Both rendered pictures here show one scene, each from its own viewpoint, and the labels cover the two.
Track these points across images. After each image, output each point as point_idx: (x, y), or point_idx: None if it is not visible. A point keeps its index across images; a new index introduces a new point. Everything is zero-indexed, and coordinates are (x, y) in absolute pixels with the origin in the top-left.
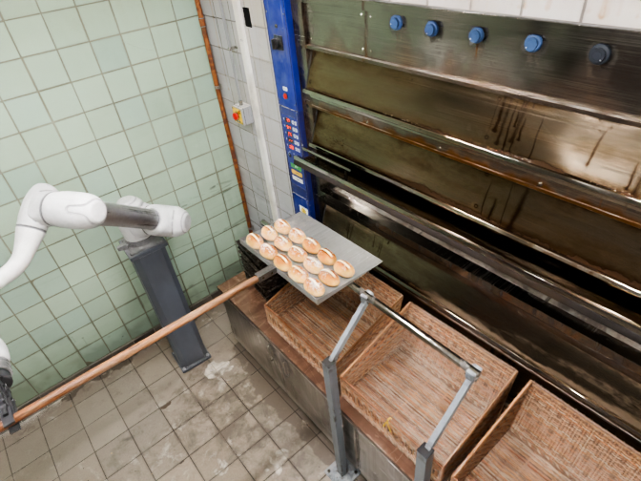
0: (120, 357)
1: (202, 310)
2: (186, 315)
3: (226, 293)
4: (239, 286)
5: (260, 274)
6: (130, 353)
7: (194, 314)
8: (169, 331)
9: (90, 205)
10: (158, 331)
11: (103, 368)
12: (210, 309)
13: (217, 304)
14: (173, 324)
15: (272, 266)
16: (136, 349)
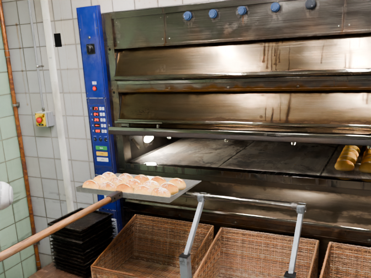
0: (15, 247)
1: (75, 217)
2: (62, 220)
3: (90, 206)
4: (99, 202)
5: (112, 194)
6: (23, 245)
7: (69, 219)
8: (52, 230)
9: None
10: (43, 230)
11: (2, 256)
12: (80, 218)
13: (84, 214)
14: (53, 225)
15: (118, 191)
16: (28, 242)
